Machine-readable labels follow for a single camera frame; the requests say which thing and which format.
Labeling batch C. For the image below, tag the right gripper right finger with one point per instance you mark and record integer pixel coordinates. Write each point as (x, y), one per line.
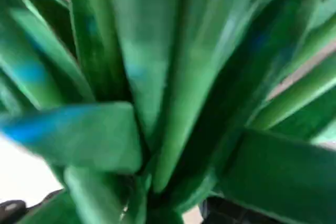
(228, 213)

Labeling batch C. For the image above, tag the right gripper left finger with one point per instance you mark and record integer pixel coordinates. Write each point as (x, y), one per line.
(10, 212)

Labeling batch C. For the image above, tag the red tulip bouquet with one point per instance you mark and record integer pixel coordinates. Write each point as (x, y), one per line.
(168, 90)

